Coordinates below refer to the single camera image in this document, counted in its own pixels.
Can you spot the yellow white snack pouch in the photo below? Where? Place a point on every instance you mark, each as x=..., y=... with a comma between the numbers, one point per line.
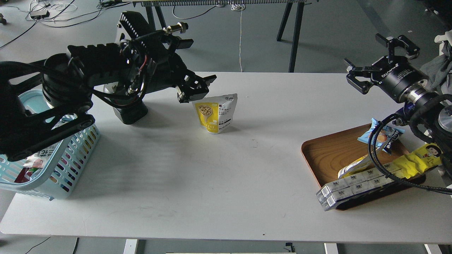
x=216, y=113

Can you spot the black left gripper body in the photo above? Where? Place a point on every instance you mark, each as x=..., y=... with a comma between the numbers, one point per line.
x=152, y=59

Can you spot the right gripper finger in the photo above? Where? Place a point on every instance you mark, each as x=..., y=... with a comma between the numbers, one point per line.
x=366, y=72
x=412, y=50

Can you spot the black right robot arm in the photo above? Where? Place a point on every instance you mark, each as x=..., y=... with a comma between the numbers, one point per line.
x=427, y=121

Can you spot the clear white snack box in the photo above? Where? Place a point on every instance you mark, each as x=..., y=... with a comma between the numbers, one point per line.
x=357, y=189

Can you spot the wooden tray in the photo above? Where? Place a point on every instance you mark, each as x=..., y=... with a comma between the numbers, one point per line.
x=326, y=155

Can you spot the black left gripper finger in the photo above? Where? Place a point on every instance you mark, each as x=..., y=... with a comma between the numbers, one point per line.
x=194, y=88

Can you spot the black power adapter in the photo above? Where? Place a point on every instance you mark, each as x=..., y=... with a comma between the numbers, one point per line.
x=39, y=14

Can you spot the grey cloth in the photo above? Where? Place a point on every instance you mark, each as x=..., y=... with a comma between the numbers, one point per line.
x=439, y=71

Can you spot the light blue plastic basket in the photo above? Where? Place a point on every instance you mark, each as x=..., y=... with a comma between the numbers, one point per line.
x=67, y=165

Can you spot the yellow white snack bag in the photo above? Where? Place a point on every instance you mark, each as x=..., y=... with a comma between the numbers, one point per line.
x=359, y=165

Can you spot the yellow cartoon snack bag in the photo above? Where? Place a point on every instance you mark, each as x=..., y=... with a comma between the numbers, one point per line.
x=417, y=162

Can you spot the red white snack bag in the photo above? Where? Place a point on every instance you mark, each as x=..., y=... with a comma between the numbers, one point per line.
x=34, y=165

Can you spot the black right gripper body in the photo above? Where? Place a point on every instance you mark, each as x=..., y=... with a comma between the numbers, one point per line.
x=394, y=78

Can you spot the black barcode scanner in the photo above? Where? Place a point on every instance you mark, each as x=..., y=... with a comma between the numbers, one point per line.
x=130, y=114

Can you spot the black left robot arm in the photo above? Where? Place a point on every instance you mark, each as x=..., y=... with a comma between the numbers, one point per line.
x=68, y=79

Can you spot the blue snack packet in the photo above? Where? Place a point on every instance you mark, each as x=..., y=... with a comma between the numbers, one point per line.
x=386, y=136

